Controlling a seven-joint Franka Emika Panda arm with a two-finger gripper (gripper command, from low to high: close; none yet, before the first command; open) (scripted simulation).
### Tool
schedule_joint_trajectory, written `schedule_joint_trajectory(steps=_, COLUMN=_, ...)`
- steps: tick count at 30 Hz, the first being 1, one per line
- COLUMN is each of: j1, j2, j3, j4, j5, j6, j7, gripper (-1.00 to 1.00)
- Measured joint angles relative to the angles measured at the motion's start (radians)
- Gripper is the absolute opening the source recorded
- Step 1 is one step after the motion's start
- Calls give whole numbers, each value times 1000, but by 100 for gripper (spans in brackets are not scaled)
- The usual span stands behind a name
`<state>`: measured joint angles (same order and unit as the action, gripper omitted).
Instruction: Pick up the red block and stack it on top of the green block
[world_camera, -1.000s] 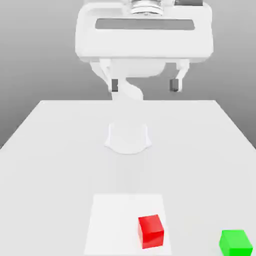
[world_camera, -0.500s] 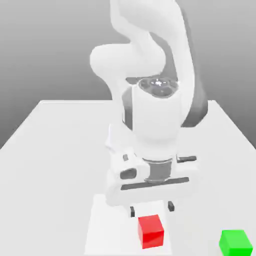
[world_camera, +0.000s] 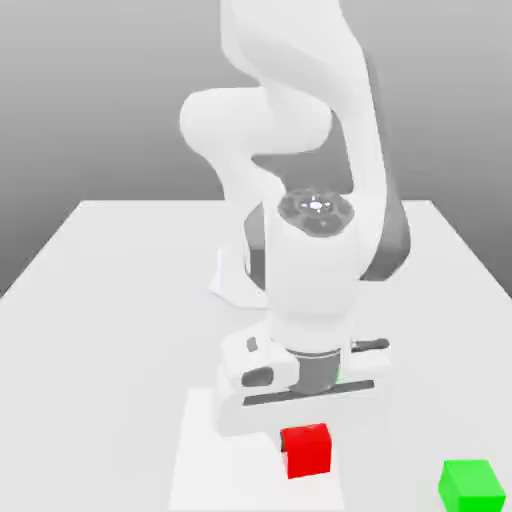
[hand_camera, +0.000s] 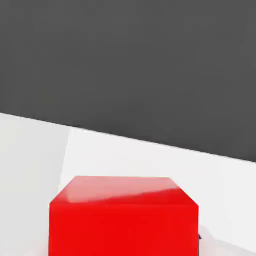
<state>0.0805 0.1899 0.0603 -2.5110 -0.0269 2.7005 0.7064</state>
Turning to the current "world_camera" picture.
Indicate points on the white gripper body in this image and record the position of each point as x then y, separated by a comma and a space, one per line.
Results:
256, 416

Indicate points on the small red cube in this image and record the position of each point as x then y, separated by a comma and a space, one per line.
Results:
308, 452

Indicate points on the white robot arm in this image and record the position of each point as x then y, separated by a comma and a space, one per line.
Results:
308, 280

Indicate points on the small green cube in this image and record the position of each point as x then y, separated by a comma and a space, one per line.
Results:
470, 486

